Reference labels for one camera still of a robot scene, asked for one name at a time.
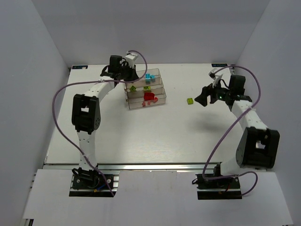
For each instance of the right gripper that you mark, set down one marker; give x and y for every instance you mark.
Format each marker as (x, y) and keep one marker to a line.
(210, 94)

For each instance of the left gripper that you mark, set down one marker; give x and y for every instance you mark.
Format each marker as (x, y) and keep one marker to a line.
(128, 73)

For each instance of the small green lego piece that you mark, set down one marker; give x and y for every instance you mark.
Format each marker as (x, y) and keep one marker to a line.
(132, 89)

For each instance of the green square lego brick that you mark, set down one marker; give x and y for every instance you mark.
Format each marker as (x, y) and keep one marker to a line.
(190, 101)

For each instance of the blue rounded lego brick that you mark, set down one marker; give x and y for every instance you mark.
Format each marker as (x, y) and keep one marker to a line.
(147, 78)

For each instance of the red rounded lego brick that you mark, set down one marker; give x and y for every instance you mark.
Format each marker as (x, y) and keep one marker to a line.
(148, 96)

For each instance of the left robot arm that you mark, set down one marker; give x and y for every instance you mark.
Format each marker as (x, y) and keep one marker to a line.
(86, 116)

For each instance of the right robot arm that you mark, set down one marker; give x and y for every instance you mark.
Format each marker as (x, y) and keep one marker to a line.
(258, 146)

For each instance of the clear bin third row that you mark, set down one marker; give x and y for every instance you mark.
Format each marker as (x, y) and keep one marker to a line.
(140, 84)

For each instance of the clear bin back row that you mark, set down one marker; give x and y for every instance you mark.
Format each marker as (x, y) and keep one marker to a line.
(154, 71)

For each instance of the clear bin nearest front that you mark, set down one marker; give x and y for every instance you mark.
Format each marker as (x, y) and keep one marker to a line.
(135, 103)

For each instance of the right blue corner label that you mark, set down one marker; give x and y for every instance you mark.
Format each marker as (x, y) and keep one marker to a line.
(220, 65)

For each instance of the blue corner label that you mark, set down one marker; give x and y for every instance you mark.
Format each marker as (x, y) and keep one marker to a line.
(79, 67)
(220, 65)

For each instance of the clear bin second row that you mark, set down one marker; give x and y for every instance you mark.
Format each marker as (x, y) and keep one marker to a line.
(140, 93)

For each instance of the left blue corner label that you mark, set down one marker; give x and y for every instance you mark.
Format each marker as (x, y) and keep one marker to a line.
(79, 67)

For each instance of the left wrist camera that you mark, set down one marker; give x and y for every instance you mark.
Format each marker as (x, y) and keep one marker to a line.
(131, 58)

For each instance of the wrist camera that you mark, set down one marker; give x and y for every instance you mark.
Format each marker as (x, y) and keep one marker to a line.
(216, 78)
(131, 58)

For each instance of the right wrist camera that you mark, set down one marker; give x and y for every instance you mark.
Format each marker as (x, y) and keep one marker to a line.
(216, 78)

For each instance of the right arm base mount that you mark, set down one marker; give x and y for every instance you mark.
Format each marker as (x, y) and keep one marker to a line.
(221, 189)

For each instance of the aluminium table rail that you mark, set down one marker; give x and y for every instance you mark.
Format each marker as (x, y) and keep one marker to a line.
(130, 166)

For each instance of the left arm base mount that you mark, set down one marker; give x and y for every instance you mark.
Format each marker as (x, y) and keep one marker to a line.
(89, 183)

